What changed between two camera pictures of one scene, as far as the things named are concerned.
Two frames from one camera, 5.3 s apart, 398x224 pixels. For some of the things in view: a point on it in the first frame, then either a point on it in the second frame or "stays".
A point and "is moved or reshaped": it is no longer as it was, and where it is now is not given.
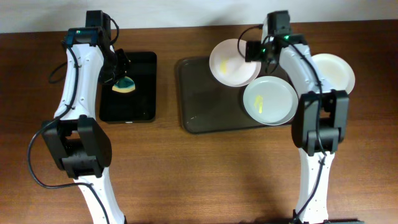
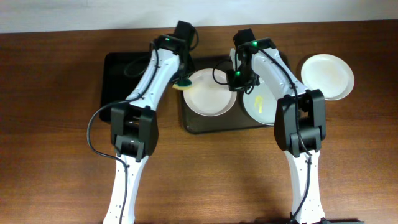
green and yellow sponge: [124, 84] to [183, 84]
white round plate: [337, 70] stays
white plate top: [229, 66] is moved or reshaped
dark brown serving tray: [205, 105] stays
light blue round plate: [270, 100] stays
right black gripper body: [258, 51] to [243, 79]
